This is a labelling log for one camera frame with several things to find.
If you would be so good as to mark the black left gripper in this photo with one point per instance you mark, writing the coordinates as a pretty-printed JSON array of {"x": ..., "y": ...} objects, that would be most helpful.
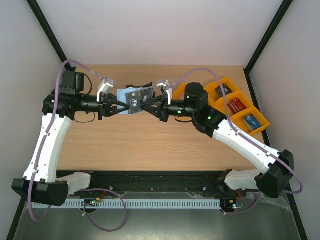
[{"x": 105, "y": 107}]

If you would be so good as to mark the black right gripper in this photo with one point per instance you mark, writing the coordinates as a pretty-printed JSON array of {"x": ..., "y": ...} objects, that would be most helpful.
[{"x": 164, "y": 108}]

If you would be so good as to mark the black leather card holder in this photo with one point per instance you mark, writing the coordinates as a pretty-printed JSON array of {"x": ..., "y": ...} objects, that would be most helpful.
[{"x": 146, "y": 92}]

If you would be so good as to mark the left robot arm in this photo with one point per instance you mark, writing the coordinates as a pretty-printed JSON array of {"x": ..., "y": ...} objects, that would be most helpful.
[{"x": 39, "y": 183}]

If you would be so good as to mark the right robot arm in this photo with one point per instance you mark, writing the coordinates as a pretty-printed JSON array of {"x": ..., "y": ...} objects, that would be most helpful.
[{"x": 272, "y": 171}]

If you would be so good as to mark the yellow bin with white cards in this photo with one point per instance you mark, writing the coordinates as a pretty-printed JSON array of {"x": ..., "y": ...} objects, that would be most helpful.
[{"x": 179, "y": 93}]

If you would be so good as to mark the yellow bin with black cards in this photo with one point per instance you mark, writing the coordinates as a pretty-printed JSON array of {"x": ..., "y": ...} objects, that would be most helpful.
[{"x": 215, "y": 92}]

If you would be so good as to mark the red VIP card stack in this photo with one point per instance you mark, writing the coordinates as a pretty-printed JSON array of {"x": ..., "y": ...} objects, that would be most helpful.
[{"x": 236, "y": 106}]

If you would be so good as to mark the yellow bin with red cards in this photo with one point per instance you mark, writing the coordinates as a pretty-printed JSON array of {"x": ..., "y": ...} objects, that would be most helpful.
[{"x": 220, "y": 104}]

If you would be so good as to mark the yellow bin with blue cards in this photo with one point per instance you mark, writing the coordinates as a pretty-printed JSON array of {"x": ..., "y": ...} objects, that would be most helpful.
[{"x": 238, "y": 121}]

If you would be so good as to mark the blue card stack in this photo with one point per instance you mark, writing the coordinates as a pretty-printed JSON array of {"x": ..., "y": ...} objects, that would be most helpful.
[{"x": 251, "y": 122}]

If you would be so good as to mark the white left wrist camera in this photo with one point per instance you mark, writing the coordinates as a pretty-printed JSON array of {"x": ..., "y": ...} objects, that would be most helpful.
[{"x": 104, "y": 87}]

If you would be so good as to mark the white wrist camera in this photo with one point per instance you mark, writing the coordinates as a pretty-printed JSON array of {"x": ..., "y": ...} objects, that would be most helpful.
[
  {"x": 104, "y": 87},
  {"x": 165, "y": 87}
]

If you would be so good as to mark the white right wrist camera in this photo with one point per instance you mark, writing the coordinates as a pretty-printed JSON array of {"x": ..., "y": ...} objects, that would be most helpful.
[{"x": 165, "y": 87}]

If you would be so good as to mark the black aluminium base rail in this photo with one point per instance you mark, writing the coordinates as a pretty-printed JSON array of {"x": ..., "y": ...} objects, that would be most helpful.
[{"x": 205, "y": 183}]

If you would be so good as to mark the white slotted cable duct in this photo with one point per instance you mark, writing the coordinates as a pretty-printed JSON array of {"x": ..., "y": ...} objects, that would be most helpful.
[{"x": 198, "y": 204}]

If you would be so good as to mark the black frame post left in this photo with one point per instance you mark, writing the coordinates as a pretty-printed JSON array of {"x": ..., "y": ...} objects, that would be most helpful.
[{"x": 42, "y": 20}]

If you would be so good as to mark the black frame post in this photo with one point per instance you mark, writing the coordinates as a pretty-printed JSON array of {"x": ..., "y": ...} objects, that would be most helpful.
[
  {"x": 42, "y": 20},
  {"x": 276, "y": 20}
]

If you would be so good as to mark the black frame post right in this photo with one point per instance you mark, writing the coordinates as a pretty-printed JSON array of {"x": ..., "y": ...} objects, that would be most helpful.
[{"x": 276, "y": 20}]

